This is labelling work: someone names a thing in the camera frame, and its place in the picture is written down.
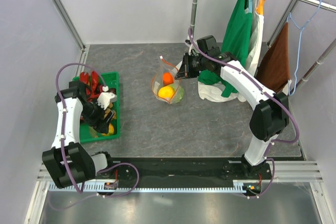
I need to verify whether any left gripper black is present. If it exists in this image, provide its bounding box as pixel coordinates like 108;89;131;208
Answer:
80;98;114;135

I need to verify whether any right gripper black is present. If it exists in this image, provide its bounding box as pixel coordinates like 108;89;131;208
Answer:
175;52;208;80

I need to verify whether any yellow green mango toy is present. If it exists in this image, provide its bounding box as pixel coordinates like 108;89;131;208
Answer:
101;123;114;136

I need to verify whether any orange fruit toy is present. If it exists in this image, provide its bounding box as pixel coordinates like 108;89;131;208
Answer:
162;72;174;86

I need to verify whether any green cabbage toy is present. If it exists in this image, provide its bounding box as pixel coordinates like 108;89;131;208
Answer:
170;83;184;104

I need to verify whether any clear zip top bag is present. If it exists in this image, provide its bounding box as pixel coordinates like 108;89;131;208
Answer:
151;56;184;104

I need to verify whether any yellow lemon toy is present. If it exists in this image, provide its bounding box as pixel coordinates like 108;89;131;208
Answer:
158;86;175;100

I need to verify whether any red lobster toy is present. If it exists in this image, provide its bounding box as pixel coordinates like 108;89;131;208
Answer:
79;71;102;102

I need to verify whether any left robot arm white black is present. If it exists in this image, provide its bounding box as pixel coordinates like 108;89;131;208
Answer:
42;80;117;189

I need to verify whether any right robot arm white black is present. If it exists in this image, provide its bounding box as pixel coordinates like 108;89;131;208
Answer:
174;35;289;179

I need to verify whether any green leaf toy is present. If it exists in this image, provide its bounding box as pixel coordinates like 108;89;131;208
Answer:
88;126;99;138

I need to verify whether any brown longan cluster toy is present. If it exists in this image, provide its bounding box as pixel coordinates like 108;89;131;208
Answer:
104;103;117;120

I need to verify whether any white garment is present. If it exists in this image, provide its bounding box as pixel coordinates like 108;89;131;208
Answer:
198;0;264;102

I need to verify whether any green plastic tray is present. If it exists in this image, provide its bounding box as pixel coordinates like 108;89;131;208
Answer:
72;70;121;144

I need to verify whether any green shirt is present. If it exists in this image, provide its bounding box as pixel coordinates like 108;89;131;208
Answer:
198;0;253;102

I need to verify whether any brown towel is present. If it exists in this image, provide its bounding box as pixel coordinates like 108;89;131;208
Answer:
256;23;290;93

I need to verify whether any metal clothes rack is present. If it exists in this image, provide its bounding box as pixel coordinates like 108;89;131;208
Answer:
186;0;335;77

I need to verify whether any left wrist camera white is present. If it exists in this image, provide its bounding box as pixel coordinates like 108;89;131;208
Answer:
97;92;117;110

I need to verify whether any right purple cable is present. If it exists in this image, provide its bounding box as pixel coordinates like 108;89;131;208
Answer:
187;26;300;200

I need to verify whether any purple cable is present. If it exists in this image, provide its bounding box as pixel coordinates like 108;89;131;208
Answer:
47;62;140;210
187;26;300;200

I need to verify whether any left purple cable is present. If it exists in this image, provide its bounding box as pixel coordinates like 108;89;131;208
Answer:
47;62;140;210

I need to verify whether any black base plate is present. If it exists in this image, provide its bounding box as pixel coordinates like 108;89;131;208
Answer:
96;157;272;189

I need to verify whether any blue wire hanger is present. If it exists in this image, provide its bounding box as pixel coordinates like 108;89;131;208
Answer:
286;0;322;97

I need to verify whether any slotted cable duct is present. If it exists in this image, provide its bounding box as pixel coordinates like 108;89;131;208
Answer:
48;180;263;194

